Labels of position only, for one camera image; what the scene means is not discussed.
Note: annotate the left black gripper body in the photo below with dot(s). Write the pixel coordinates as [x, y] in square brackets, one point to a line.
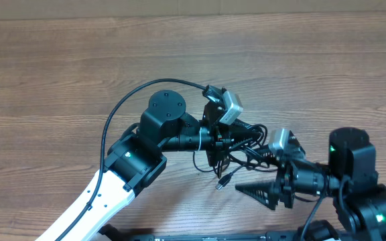
[221, 142]

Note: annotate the cardboard back panel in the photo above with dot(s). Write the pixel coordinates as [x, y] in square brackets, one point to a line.
[66, 9]

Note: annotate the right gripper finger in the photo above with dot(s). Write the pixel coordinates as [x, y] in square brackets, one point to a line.
[265, 156]
[263, 192]

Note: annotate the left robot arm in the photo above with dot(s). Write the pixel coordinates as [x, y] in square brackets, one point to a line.
[137, 158]

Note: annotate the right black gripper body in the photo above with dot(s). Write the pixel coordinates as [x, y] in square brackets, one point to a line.
[285, 183]

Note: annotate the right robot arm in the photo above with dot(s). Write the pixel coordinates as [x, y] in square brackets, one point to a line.
[349, 178]

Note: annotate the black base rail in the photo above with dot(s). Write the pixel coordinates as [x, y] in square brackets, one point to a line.
[320, 231]

